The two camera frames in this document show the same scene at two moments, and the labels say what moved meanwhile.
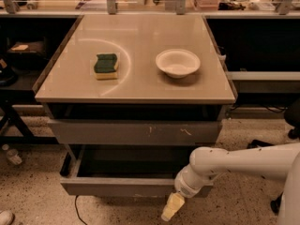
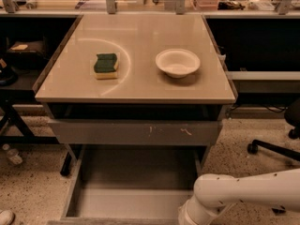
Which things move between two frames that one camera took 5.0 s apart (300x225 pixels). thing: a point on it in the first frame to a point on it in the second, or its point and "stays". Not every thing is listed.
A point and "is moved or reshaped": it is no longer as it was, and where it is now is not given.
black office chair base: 292,116 stays
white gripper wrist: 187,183 to 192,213
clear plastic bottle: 12,155 stays
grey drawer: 124,171 is moved or reshaped
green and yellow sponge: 104,67 stays
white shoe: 7,217 stays
